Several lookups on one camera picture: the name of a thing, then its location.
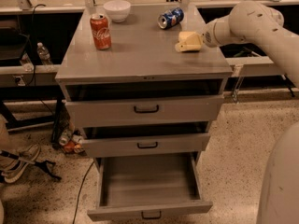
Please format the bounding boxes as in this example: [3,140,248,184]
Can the bottles on floor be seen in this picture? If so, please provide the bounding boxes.
[59,129,84,154]

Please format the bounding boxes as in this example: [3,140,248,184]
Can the grey top drawer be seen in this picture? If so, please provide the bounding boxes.
[66,95,223,128]

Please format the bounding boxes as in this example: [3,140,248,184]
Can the blue soda can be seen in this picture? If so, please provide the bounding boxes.
[157,7,184,29]

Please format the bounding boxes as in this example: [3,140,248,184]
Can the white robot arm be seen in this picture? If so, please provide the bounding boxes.
[175,0,299,224]

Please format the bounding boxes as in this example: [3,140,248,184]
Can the grey middle drawer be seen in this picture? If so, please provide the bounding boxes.
[83,133,210,158]

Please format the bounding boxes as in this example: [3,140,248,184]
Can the red cola can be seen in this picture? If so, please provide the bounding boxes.
[90,14,111,50]

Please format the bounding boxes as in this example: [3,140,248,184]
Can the white bowl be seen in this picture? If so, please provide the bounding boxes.
[103,0,131,22]

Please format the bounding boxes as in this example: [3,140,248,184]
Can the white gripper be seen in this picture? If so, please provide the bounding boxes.
[175,16,237,52]

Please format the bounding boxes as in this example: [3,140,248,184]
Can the clear plastic water bottle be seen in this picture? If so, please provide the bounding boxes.
[36,42,52,65]

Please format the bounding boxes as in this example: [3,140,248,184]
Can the grey drawer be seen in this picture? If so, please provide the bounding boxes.
[66,95,223,128]
[88,153,212,221]
[83,133,210,158]

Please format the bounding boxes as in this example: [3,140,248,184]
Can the beige sneaker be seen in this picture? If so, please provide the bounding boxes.
[0,144,41,184]

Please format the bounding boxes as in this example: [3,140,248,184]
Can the yellow sponge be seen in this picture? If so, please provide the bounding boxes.
[178,31,194,42]

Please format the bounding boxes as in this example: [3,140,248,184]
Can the black tripod stand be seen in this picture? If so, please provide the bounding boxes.
[0,150,62,181]

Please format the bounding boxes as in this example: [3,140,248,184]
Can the grey drawer cabinet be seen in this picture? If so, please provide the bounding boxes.
[55,3,234,161]

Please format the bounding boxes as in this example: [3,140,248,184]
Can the black floor cable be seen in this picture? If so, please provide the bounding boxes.
[71,161,95,224]

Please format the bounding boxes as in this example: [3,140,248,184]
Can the grey bottom drawer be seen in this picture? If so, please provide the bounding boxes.
[88,153,212,221]

